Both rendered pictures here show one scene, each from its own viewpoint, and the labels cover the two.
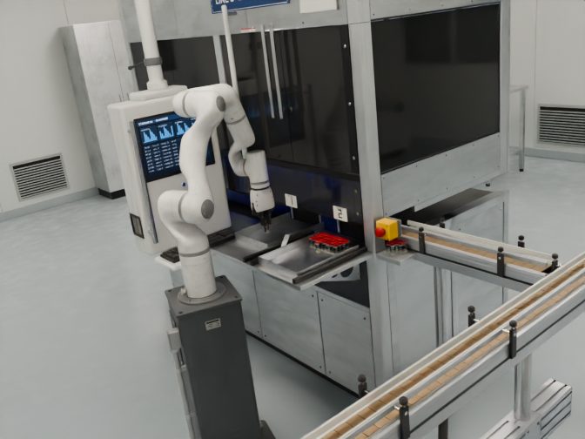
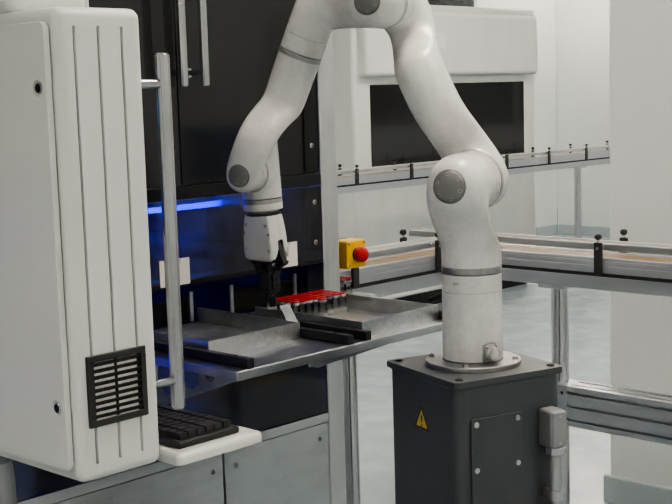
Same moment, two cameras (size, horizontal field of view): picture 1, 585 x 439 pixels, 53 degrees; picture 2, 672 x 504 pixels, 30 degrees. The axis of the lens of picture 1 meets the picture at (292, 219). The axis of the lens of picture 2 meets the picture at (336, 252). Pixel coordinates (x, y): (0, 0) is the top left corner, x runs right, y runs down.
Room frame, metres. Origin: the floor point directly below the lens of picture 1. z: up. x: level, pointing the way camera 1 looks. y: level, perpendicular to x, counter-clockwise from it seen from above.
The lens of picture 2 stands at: (2.78, 2.79, 1.41)
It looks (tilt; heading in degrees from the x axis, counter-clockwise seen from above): 7 degrees down; 261
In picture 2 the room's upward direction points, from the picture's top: 2 degrees counter-clockwise
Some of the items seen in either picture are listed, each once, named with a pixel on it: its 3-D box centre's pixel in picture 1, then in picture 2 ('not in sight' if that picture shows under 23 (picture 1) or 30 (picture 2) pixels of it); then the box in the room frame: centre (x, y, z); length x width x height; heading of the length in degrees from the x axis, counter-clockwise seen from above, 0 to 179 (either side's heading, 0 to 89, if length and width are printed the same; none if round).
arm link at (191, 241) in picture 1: (182, 220); (465, 213); (2.15, 0.42, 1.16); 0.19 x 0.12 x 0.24; 56
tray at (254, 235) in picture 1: (279, 230); (203, 330); (2.65, 0.07, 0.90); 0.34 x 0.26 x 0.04; 127
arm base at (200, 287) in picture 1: (198, 273); (472, 317); (2.13, 0.39, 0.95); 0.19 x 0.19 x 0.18
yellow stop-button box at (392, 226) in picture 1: (387, 228); (347, 253); (2.25, -0.38, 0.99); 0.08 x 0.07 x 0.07; 127
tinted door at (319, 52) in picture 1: (319, 100); (248, 52); (2.51, -0.17, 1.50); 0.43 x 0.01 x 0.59; 37
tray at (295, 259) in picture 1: (308, 254); (346, 313); (2.31, -0.05, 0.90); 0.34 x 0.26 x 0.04; 127
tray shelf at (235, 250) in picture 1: (291, 248); (281, 334); (2.47, 0.02, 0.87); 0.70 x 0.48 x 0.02; 37
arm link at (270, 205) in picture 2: (260, 184); (262, 205); (2.52, 0.12, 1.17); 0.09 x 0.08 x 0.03; 122
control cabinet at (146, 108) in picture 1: (171, 166); (22, 227); (2.98, 0.58, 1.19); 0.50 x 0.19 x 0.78; 127
